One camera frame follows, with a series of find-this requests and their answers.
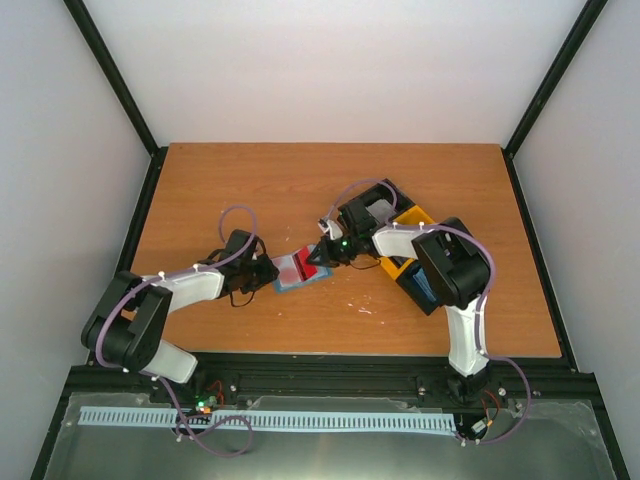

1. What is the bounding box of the black bin with blue cards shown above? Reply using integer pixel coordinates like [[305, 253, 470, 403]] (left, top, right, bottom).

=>
[[396, 261, 443, 316]]

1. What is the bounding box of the purple cable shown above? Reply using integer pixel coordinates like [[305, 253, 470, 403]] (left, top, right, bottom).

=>
[[327, 178, 532, 446], [94, 205, 259, 457]]

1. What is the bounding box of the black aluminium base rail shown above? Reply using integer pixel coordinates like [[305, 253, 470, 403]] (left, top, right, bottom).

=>
[[174, 353, 604, 410]]

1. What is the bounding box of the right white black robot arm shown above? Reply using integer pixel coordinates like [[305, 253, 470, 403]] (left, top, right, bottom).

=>
[[306, 199, 494, 403]]

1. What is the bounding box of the left black frame post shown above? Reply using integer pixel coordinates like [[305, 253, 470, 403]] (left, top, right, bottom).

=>
[[63, 0, 169, 156]]

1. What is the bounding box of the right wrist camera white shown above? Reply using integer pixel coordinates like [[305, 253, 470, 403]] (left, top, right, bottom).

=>
[[318, 218, 343, 241]]

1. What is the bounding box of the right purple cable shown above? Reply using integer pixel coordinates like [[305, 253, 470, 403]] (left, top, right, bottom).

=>
[[327, 178, 532, 446]]

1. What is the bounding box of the light blue slotted cable duct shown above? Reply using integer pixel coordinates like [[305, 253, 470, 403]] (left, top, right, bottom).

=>
[[77, 406, 456, 435]]

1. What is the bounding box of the blue card stack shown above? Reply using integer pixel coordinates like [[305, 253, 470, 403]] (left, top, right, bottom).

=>
[[413, 269, 438, 303]]

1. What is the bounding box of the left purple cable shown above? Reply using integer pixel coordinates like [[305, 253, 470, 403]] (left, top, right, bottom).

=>
[[94, 205, 259, 457]]

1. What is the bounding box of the black frame post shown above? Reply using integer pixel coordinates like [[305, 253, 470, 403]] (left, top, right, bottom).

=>
[[503, 0, 609, 156], [63, 0, 169, 156]]

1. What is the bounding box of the right black frame post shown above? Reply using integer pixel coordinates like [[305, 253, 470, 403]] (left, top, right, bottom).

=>
[[503, 0, 609, 156]]

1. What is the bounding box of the yellow bin with dark cards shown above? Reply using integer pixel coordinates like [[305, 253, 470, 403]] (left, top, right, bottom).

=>
[[379, 204, 434, 286]]

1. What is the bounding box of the blue card holder wallet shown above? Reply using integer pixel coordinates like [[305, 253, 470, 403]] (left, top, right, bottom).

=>
[[271, 244, 332, 293]]

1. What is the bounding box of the black bin with red cards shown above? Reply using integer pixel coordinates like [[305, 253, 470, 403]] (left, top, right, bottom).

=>
[[336, 178, 415, 223]]

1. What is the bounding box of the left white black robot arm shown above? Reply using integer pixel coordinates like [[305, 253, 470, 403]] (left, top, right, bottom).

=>
[[81, 229, 279, 403]]

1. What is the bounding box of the white card stack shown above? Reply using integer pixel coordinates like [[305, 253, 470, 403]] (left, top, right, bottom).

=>
[[367, 199, 395, 222]]

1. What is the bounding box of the red white credit card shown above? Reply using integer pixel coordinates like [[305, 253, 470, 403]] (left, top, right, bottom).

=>
[[273, 255, 301, 290]]

